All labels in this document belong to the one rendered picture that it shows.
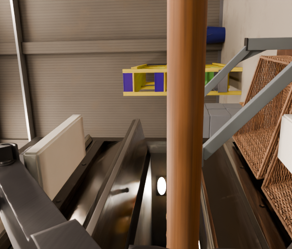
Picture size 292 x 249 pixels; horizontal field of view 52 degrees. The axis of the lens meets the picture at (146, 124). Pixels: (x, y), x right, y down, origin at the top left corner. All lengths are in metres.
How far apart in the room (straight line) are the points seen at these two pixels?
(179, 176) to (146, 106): 7.90
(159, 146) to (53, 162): 1.69
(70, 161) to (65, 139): 0.02
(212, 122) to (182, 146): 3.90
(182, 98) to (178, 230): 0.12
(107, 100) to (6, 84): 2.87
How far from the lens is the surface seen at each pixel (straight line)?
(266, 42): 1.13
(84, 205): 1.22
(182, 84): 0.23
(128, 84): 5.75
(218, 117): 4.13
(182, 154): 0.24
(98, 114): 8.42
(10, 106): 9.32
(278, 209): 1.15
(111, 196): 0.98
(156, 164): 1.89
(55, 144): 0.16
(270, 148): 1.32
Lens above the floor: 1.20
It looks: 5 degrees up
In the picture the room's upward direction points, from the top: 90 degrees counter-clockwise
